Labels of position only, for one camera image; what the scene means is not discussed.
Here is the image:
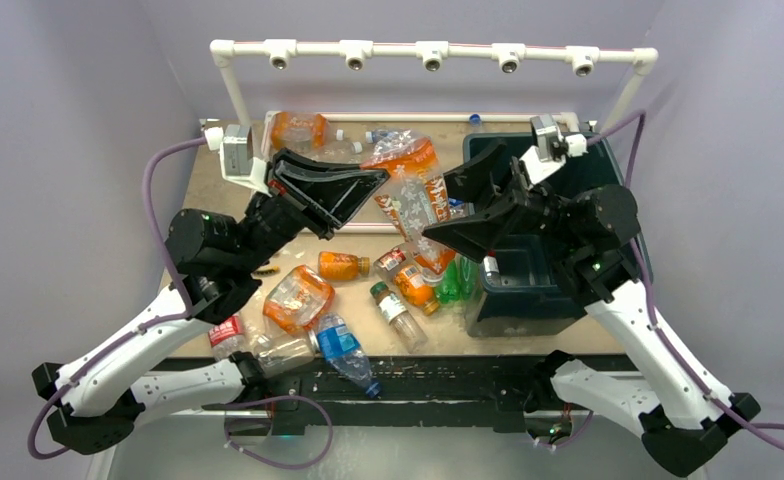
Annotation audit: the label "large red label water bottle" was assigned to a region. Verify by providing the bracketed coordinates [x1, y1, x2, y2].
[482, 255, 501, 286]

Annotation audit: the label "clear crushed bottle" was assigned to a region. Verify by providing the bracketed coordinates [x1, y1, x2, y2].
[364, 128, 425, 145]
[250, 334, 319, 378]

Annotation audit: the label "clear crushed bottle back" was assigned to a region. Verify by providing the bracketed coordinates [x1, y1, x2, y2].
[364, 128, 425, 145]

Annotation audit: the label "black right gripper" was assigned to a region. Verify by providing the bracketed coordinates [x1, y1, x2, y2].
[421, 136, 582, 260]

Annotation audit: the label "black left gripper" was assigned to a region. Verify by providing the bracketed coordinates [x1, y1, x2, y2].
[232, 148, 388, 273]

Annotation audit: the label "clear bottle red cap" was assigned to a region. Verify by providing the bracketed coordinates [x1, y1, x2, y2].
[207, 314, 247, 361]

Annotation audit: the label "small orange bottle amber cap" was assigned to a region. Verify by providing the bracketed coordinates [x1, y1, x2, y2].
[318, 251, 372, 282]

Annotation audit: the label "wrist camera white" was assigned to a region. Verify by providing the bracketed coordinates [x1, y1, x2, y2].
[520, 114, 587, 185]
[203, 124, 270, 196]

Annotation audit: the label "long orange white label bottle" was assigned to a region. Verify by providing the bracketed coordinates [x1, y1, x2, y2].
[361, 135, 455, 286]

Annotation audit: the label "red cap red label bottle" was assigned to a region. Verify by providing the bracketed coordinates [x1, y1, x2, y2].
[373, 246, 407, 278]

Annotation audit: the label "orange label bottle far corner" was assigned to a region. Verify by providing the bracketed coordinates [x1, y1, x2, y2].
[270, 111, 329, 152]

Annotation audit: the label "clear crushed bottle front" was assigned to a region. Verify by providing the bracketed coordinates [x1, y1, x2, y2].
[250, 334, 319, 378]

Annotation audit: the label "large orange label crushed bottle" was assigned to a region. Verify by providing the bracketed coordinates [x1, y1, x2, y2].
[262, 265, 335, 335]

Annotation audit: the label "blue label water bottle front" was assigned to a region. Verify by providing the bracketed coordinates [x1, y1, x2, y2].
[315, 312, 381, 398]

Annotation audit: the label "yellow black pliers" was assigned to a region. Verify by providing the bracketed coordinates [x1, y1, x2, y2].
[253, 265, 281, 277]

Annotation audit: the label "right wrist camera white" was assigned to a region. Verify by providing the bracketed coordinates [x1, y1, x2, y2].
[520, 114, 587, 185]

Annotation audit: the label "green cap white label bottle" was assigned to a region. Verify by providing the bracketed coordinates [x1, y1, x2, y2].
[370, 281, 427, 354]

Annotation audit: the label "clear bottle white cap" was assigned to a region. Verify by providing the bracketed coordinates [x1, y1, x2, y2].
[302, 129, 366, 164]

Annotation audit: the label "green plastic bottle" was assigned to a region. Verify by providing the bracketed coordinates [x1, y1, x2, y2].
[434, 260, 462, 305]

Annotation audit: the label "white PVC pipe frame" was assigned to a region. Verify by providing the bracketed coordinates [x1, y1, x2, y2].
[209, 38, 659, 235]

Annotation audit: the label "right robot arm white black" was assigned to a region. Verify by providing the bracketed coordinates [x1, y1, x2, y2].
[424, 140, 760, 478]

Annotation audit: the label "purple cable loop below table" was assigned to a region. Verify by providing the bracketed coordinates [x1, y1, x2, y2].
[223, 395, 334, 472]

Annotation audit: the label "orange juice bottle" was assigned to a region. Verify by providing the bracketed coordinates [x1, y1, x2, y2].
[393, 265, 440, 316]

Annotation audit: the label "black table front rail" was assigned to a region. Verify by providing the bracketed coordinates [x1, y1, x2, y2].
[234, 355, 564, 435]

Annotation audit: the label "dark green plastic bin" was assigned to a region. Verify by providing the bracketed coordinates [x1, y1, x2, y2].
[464, 141, 623, 337]

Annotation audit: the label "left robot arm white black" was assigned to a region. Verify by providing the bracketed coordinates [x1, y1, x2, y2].
[32, 149, 388, 455]

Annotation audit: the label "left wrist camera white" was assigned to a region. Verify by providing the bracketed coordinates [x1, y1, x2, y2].
[203, 124, 270, 196]

